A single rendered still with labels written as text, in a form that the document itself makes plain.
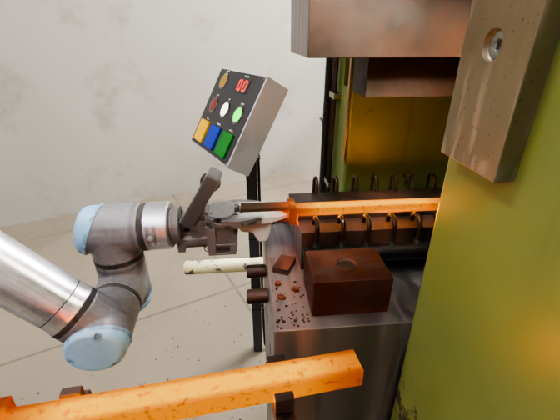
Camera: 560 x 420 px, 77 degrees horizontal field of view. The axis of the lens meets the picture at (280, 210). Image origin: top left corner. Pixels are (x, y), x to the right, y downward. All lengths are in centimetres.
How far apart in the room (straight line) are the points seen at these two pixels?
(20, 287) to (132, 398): 27
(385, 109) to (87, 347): 73
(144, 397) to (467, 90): 43
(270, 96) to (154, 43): 215
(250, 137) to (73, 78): 218
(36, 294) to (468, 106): 59
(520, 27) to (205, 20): 297
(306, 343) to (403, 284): 20
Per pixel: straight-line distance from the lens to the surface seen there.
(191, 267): 117
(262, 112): 103
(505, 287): 38
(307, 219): 65
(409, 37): 57
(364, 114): 84
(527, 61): 33
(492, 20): 37
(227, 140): 106
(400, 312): 59
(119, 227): 67
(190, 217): 65
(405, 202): 72
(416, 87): 62
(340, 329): 55
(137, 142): 317
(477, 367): 44
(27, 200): 329
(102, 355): 65
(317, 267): 54
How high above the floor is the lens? 130
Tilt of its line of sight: 26 degrees down
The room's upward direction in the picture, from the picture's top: straight up
